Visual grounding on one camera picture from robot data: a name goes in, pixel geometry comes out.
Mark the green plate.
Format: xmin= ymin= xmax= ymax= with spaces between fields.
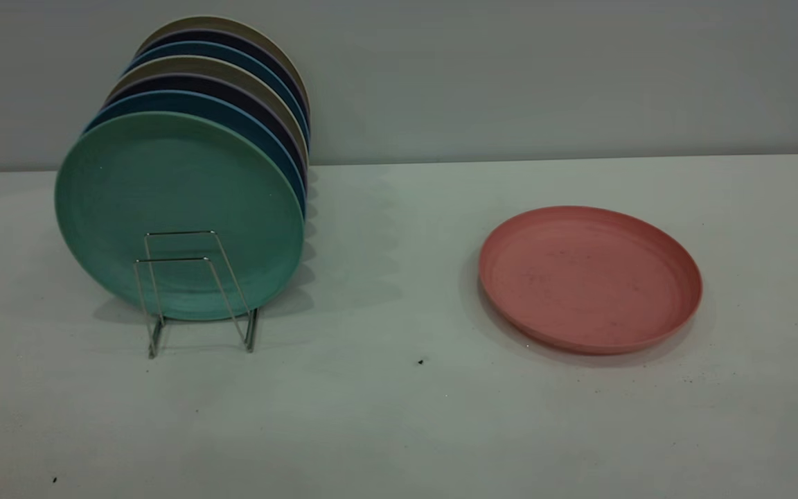
xmin=54 ymin=111 xmax=305 ymax=322

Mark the metal wire plate rack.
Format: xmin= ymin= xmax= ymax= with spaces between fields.
xmin=134 ymin=230 xmax=260 ymax=360

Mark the pink plate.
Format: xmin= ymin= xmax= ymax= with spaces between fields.
xmin=479 ymin=205 xmax=703 ymax=356

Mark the dark purple plate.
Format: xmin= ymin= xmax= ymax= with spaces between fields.
xmin=103 ymin=74 xmax=308 ymax=196
xmin=134 ymin=28 xmax=311 ymax=127

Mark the blue plate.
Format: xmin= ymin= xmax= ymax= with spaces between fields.
xmin=124 ymin=40 xmax=311 ymax=148
xmin=84 ymin=90 xmax=308 ymax=217

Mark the beige plate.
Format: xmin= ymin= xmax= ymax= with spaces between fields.
xmin=136 ymin=15 xmax=312 ymax=116
xmin=107 ymin=55 xmax=310 ymax=168

